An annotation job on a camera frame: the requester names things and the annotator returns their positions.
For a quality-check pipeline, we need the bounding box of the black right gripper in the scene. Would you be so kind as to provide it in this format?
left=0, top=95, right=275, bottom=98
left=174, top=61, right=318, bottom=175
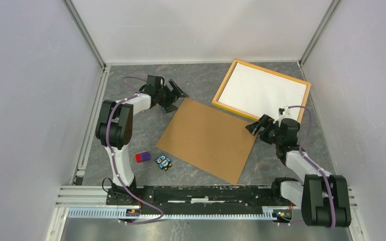
left=244, top=113, right=282, bottom=145

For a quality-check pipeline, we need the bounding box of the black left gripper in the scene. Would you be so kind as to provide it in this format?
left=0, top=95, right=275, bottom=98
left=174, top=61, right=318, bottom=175
left=157, top=80, right=190, bottom=113

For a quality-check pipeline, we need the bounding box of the yellow wooden picture frame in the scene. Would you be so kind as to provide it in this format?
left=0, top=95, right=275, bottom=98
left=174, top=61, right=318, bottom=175
left=212, top=60, right=312, bottom=124

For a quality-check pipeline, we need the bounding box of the building and sky photo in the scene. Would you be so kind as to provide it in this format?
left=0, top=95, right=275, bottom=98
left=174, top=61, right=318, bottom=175
left=218, top=63, right=308, bottom=121

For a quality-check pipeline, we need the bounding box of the brown cardboard backing board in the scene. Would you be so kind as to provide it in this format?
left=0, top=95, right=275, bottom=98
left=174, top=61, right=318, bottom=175
left=156, top=99, right=256, bottom=184

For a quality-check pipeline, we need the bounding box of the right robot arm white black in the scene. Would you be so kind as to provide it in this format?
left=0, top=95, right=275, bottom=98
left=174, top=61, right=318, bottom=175
left=245, top=114, right=352, bottom=228

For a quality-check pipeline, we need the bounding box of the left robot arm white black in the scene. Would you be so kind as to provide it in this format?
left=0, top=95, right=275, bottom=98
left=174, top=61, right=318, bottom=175
left=95, top=75, right=189, bottom=205

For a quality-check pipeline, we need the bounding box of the blue owl figure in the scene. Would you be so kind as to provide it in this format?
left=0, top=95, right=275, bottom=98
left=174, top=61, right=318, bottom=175
left=155, top=154, right=172, bottom=171

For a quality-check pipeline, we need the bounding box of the red purple block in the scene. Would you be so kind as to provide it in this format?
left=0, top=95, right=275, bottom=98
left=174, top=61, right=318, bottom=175
left=135, top=151, right=151, bottom=163

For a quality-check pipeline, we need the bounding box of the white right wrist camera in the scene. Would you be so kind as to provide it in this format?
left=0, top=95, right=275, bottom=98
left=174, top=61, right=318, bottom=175
left=277, top=106, right=291, bottom=122

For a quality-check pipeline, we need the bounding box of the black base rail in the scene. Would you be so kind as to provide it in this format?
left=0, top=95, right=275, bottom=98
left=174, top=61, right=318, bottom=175
left=106, top=185, right=290, bottom=215

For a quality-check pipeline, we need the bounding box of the aluminium corner post left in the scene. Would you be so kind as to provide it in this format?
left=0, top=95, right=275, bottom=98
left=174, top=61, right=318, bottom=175
left=63, top=0, right=107, bottom=69

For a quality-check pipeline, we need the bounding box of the aluminium corner post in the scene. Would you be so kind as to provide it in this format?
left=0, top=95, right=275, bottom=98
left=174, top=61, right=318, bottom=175
left=298, top=0, right=342, bottom=69
left=63, top=0, right=107, bottom=69

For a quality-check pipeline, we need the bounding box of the aluminium frame rail front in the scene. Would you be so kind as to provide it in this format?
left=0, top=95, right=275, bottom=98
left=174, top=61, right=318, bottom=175
left=45, top=185, right=368, bottom=241

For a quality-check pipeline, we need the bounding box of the aluminium corner post right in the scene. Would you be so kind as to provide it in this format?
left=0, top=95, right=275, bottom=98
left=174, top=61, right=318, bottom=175
left=298, top=0, right=342, bottom=69

